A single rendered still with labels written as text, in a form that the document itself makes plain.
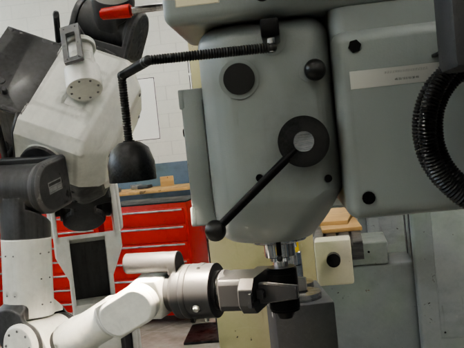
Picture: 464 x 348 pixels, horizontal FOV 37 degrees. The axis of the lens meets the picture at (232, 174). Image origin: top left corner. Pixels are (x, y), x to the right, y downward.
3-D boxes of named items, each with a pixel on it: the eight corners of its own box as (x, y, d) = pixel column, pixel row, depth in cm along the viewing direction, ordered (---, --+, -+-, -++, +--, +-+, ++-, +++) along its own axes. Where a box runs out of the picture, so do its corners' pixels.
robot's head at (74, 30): (73, 89, 133) (56, 65, 126) (68, 54, 137) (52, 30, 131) (104, 79, 133) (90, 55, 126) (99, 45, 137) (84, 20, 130)
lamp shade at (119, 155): (105, 183, 109) (101, 143, 109) (150, 177, 112) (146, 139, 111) (114, 184, 103) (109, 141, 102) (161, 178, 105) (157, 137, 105)
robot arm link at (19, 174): (-23, 240, 127) (-26, 166, 127) (7, 236, 136) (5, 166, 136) (33, 239, 124) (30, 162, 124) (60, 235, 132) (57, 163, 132)
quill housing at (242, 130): (213, 253, 99) (189, 25, 97) (226, 232, 119) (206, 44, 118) (349, 241, 97) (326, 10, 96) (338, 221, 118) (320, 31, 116)
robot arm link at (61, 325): (99, 343, 116) (25, 389, 124) (136, 330, 125) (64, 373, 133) (73, 286, 118) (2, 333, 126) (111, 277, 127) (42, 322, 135)
